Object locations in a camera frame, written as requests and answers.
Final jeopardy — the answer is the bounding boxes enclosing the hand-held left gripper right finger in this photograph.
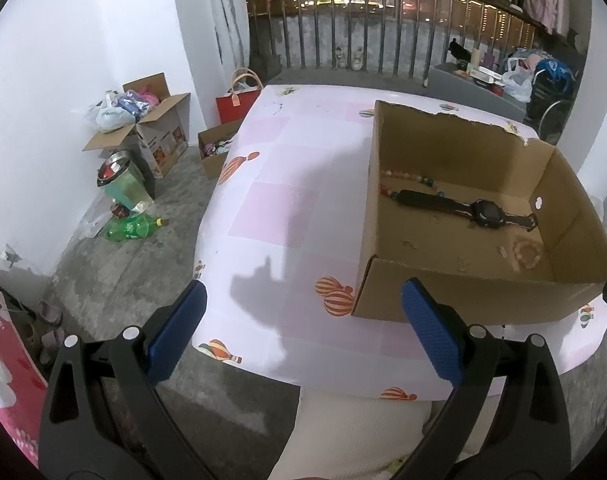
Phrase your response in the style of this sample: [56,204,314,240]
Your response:
[391,277,571,480]

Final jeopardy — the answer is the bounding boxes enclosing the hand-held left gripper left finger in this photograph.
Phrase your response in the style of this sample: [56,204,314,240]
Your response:
[38,279,208,480]

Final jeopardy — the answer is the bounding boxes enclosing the brown cardboard box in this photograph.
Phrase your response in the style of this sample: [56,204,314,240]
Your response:
[352,100,607,324]

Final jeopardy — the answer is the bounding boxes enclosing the pink bead bracelet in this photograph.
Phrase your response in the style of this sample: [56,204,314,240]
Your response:
[512,240,544,268]

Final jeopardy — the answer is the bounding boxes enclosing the dark blue smart watch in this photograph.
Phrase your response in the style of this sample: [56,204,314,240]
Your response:
[393,189,538,233]

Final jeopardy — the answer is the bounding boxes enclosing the green plastic bottle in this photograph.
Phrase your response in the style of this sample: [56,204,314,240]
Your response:
[106,215,170,243]

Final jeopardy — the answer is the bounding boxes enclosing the person's white trousers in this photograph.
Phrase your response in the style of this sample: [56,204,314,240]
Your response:
[268,387,499,480]

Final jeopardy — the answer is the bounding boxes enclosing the pink slipper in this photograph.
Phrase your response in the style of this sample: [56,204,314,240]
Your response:
[36,301,64,325]
[40,327,66,361]

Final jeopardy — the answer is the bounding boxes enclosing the small cardboard box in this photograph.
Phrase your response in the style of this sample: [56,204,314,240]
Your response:
[198,120,244,180]

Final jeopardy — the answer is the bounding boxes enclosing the red floral blanket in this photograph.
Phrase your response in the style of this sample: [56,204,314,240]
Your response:
[0,267,49,468]

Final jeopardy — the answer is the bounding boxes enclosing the large printed cardboard box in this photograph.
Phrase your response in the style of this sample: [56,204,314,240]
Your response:
[82,72,191,180]

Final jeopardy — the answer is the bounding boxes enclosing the black wheelchair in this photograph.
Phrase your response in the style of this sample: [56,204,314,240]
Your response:
[526,60,581,141]

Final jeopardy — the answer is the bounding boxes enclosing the white plastic bags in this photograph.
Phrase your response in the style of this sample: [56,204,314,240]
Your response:
[73,91,136,133]

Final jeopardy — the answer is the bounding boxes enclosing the red paper bag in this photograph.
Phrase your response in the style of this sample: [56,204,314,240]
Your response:
[216,67,264,125]

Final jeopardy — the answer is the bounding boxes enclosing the clothes in cardboard box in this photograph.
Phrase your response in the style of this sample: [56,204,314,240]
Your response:
[116,87,161,121]

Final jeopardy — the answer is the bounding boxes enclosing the blue bag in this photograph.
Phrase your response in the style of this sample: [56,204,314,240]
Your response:
[533,58,577,93]

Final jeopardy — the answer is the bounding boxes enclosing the white plastic bag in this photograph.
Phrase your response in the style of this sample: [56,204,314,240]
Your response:
[501,57,534,103]

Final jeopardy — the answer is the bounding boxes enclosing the grey side table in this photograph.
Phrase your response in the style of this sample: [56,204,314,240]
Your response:
[427,62,527,122]

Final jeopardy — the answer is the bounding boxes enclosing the white flat box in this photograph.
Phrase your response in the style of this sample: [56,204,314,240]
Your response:
[468,65,504,83]

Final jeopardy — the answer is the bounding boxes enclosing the white curtain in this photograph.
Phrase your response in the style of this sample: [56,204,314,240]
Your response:
[210,0,251,68]

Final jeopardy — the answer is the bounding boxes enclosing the multicolour bead bracelet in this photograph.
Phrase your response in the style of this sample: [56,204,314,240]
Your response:
[378,169,447,201]

